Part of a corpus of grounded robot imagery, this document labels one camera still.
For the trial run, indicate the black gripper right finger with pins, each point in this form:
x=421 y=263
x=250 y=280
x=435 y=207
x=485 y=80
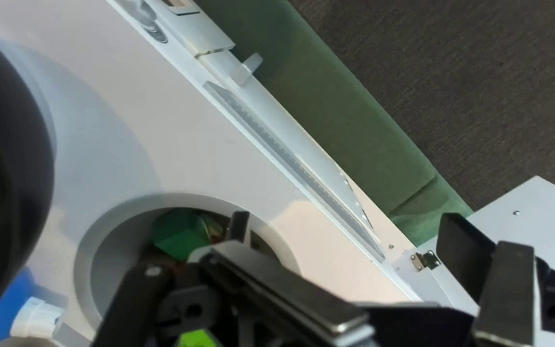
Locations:
x=506 y=290

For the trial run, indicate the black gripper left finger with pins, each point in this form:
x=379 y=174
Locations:
x=279 y=290

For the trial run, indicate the black toy pot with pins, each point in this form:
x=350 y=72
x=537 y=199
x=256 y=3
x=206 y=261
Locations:
x=1 y=174

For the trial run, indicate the green toy block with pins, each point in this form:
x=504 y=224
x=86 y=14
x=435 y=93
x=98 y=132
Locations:
x=179 y=234

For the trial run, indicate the white toy kitchen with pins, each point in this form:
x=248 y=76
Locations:
x=130 y=128

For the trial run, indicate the blue plastic toy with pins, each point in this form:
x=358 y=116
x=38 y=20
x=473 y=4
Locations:
x=1 y=311

